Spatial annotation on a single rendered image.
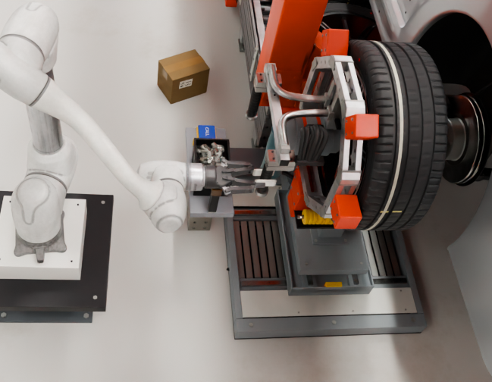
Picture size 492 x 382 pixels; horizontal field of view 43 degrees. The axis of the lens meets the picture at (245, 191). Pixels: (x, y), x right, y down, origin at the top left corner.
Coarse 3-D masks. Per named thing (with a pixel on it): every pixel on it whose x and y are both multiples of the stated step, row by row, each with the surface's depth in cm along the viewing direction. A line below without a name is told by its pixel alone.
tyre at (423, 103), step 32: (384, 64) 195; (416, 64) 198; (384, 96) 189; (416, 96) 191; (384, 128) 188; (416, 128) 190; (384, 160) 189; (416, 160) 191; (384, 192) 195; (416, 192) 196; (384, 224) 209
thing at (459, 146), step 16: (464, 96) 221; (448, 112) 232; (464, 112) 221; (480, 112) 214; (448, 128) 223; (464, 128) 220; (480, 128) 212; (448, 144) 222; (464, 144) 220; (480, 144) 212; (448, 160) 232; (464, 160) 221; (480, 160) 214; (448, 176) 232; (464, 176) 221
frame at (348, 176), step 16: (320, 64) 217; (336, 64) 200; (352, 64) 201; (320, 80) 232; (336, 80) 200; (352, 80) 198; (352, 96) 198; (352, 112) 191; (352, 160) 197; (304, 176) 236; (352, 176) 194; (304, 192) 235; (320, 192) 233; (336, 192) 199; (352, 192) 200; (320, 208) 214
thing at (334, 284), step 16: (288, 224) 280; (288, 240) 275; (288, 256) 268; (288, 272) 266; (368, 272) 271; (288, 288) 266; (304, 288) 261; (320, 288) 262; (336, 288) 264; (352, 288) 265; (368, 288) 267
